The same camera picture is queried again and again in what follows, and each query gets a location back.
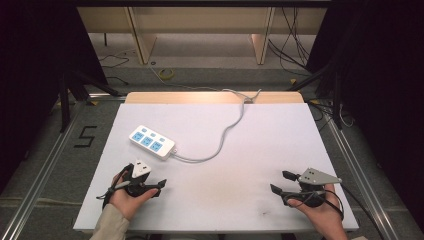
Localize white foam board mat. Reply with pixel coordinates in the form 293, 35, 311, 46
72, 102, 360, 234

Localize person's right hand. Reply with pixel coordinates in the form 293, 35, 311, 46
286, 184, 348, 238

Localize thin black floor cable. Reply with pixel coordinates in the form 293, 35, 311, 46
98, 52, 130, 86

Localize right hand-held gripper cable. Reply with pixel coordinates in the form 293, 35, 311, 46
328, 182, 386, 240

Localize grey power strip cable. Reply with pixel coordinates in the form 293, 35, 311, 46
171, 88, 263, 164

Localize black metal stand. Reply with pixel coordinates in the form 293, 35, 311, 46
58, 69, 120, 134
285, 61, 345, 130

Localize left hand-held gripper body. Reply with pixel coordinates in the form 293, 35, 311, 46
124, 160, 158, 198

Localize beige wooden desk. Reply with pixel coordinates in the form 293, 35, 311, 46
76, 6, 328, 66

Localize hand-held gripper cable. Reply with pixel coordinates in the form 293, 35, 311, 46
328, 182, 386, 240
96, 163, 134, 210

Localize bundle of black floor cables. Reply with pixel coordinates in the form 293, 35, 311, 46
267, 6, 313, 76

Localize white power strip blue sockets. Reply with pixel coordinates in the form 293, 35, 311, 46
128, 124, 177, 161

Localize yellow tape roll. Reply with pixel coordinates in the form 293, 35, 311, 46
157, 67, 175, 81

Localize left hand-held gripper cable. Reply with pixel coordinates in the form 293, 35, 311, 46
96, 163, 134, 210

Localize dark curtain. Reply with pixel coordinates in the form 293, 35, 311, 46
304, 0, 424, 231
0, 0, 108, 196

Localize aluminium floor rail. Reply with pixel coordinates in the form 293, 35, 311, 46
0, 99, 88, 240
324, 114, 403, 240

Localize thin white floor cable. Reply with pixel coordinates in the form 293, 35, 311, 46
337, 102, 355, 128

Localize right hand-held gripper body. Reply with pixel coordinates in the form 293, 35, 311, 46
289, 167, 343, 209

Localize person's left hand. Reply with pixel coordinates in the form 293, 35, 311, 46
108, 172, 160, 222

